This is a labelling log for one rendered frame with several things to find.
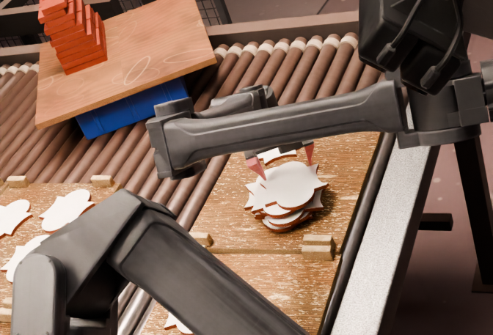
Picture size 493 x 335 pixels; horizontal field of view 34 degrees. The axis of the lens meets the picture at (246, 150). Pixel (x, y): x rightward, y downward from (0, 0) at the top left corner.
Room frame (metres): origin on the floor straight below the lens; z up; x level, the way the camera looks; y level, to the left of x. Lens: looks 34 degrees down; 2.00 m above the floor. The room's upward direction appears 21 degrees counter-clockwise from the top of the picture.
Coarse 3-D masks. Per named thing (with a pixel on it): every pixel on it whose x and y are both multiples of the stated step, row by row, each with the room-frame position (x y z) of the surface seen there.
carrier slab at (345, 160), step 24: (336, 144) 1.48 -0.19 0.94; (360, 144) 1.44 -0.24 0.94; (240, 168) 1.53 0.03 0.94; (264, 168) 1.49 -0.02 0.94; (336, 168) 1.40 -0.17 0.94; (360, 168) 1.36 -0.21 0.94; (216, 192) 1.47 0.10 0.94; (240, 192) 1.44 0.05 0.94; (336, 192) 1.32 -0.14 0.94; (360, 192) 1.29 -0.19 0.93; (216, 216) 1.39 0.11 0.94; (240, 216) 1.36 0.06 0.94; (336, 216) 1.25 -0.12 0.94; (216, 240) 1.31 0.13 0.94; (240, 240) 1.28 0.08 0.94; (264, 240) 1.26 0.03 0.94; (288, 240) 1.23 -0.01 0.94; (336, 240) 1.18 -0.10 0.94
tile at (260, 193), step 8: (256, 192) 1.34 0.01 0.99; (264, 192) 1.33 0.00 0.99; (256, 200) 1.32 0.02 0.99; (264, 200) 1.31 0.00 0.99; (256, 208) 1.29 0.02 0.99; (264, 208) 1.28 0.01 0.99; (272, 208) 1.27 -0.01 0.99; (280, 208) 1.26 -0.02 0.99; (272, 216) 1.26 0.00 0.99; (280, 216) 1.25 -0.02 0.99
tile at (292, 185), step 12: (288, 168) 1.37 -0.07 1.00; (300, 168) 1.35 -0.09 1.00; (312, 168) 1.34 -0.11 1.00; (276, 180) 1.34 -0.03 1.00; (288, 180) 1.33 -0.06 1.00; (300, 180) 1.31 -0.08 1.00; (312, 180) 1.30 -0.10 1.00; (276, 192) 1.30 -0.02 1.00; (288, 192) 1.29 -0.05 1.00; (300, 192) 1.28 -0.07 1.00; (312, 192) 1.26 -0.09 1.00; (276, 204) 1.28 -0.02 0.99; (288, 204) 1.25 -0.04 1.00; (300, 204) 1.24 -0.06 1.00
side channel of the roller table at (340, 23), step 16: (304, 16) 2.10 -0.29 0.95; (320, 16) 2.06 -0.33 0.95; (336, 16) 2.03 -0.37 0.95; (352, 16) 1.99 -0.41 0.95; (208, 32) 2.23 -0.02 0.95; (224, 32) 2.19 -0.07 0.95; (240, 32) 2.15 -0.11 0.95; (256, 32) 2.12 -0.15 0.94; (272, 32) 2.10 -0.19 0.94; (288, 32) 2.07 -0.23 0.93; (304, 32) 2.04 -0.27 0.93; (320, 32) 2.02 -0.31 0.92; (336, 32) 1.99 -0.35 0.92; (0, 48) 2.72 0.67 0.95; (16, 48) 2.66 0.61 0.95; (32, 48) 2.61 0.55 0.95; (0, 64) 2.67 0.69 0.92
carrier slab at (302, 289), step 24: (240, 264) 1.22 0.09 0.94; (264, 264) 1.19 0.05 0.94; (288, 264) 1.17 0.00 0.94; (312, 264) 1.14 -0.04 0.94; (336, 264) 1.12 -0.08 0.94; (264, 288) 1.13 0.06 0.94; (288, 288) 1.10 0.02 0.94; (312, 288) 1.08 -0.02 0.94; (168, 312) 1.16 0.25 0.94; (288, 312) 1.05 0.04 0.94; (312, 312) 1.03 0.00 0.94
